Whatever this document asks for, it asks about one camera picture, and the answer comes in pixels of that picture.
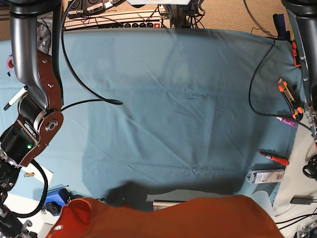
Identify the orange t-shirt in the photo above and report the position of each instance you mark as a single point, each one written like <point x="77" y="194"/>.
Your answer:
<point x="227" y="217"/>

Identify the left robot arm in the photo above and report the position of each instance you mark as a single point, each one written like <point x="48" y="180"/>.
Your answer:
<point x="303" y="19"/>

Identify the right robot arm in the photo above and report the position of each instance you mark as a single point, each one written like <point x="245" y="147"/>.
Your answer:
<point x="34" y="27"/>

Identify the grey notebook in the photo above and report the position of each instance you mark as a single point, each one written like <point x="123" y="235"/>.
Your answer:
<point x="162" y="204"/>

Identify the black power strip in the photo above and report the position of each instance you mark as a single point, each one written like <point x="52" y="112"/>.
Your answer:
<point x="144" y="24"/>

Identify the packaged bit set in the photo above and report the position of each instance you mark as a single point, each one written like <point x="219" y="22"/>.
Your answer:
<point x="265" y="176"/>

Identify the red screwdriver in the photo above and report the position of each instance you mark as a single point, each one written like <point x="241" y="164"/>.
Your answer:
<point x="271" y="157"/>

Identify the blue box with knob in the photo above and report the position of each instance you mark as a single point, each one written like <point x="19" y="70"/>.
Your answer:
<point x="56" y="199"/>

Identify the translucent plastic cup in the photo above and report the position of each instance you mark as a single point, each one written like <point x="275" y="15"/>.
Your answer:
<point x="262" y="199"/>

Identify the purple glue tube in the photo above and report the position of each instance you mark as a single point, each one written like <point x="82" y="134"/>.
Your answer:
<point x="287" y="121"/>

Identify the white marker pen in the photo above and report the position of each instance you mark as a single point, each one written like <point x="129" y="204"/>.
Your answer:
<point x="16" y="97"/>

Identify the white paper sheet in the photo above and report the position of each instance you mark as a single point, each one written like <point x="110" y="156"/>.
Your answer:
<point x="32" y="169"/>

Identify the orange utility knife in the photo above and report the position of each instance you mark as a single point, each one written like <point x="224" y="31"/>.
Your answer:
<point x="295" y="108"/>

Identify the yellow AA battery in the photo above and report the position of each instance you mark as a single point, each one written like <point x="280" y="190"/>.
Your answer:
<point x="29" y="175"/>

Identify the blue bar clamp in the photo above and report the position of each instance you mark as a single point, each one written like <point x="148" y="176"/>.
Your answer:
<point x="280" y="27"/>

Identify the orange black clamp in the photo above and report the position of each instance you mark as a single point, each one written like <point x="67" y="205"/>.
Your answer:
<point x="296" y="57"/>

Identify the purple tape roll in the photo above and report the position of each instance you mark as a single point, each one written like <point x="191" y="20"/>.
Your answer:
<point x="9" y="63"/>

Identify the black power adapter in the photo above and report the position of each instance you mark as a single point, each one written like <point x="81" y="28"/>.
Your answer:
<point x="302" y="200"/>

